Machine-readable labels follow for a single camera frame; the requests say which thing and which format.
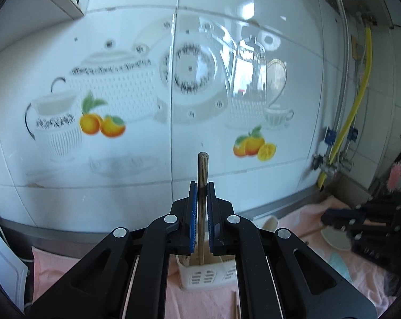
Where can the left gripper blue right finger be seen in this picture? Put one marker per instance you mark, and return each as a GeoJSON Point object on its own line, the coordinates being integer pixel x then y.
{"type": "Point", "coordinates": [278, 275]}

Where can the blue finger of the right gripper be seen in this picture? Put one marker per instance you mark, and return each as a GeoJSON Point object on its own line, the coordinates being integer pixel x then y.
{"type": "Point", "coordinates": [340, 219]}

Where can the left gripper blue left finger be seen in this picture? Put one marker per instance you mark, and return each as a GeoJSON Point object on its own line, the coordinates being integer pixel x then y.
{"type": "Point", "coordinates": [125, 275]}

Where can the small white plate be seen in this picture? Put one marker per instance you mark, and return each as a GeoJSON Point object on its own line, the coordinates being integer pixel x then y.
{"type": "Point", "coordinates": [336, 239]}

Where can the pink towel with blue pattern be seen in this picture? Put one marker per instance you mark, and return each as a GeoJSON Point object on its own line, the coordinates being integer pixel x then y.
{"type": "Point", "coordinates": [366, 277]}

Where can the steel angle valve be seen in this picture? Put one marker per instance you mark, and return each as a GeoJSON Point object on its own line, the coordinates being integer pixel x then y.
{"type": "Point", "coordinates": [346, 165]}
{"type": "Point", "coordinates": [322, 163]}

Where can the pink brush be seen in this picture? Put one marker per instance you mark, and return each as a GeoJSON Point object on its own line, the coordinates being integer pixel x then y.
{"type": "Point", "coordinates": [394, 180]}

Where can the white microwave oven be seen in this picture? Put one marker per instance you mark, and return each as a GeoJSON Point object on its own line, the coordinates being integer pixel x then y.
{"type": "Point", "coordinates": [13, 275]}

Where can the white plastic utensil holder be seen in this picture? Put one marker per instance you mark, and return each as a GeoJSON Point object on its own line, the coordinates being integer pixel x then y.
{"type": "Point", "coordinates": [200, 273]}

